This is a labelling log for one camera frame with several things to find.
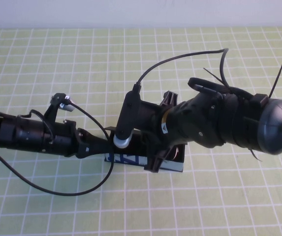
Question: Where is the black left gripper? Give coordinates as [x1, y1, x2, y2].
[43, 119, 110, 158]

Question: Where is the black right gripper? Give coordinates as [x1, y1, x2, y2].
[143, 90, 226, 173]

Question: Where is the black printed glasses case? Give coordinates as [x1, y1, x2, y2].
[103, 125, 187, 173]

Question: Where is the black zip tie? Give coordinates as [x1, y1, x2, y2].
[268, 59, 282, 99]
[203, 67, 230, 89]
[249, 147, 263, 162]

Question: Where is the green grid tablecloth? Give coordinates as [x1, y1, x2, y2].
[0, 27, 282, 236]

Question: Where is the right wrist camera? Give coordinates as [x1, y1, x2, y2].
[113, 90, 161, 149]

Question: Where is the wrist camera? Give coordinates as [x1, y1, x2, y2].
[113, 90, 161, 149]
[43, 92, 74, 123]

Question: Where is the left camera black cable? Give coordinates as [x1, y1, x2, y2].
[0, 99, 116, 196]

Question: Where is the camera black cable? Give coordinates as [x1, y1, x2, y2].
[0, 99, 116, 196]
[133, 48, 230, 93]

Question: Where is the black looped cable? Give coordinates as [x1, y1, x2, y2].
[187, 77, 221, 95]

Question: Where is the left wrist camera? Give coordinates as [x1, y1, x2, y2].
[43, 92, 74, 123]

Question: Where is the thin black wire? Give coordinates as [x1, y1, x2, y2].
[19, 109, 54, 144]

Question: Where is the right camera black cable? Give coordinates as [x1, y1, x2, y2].
[133, 48, 230, 93]

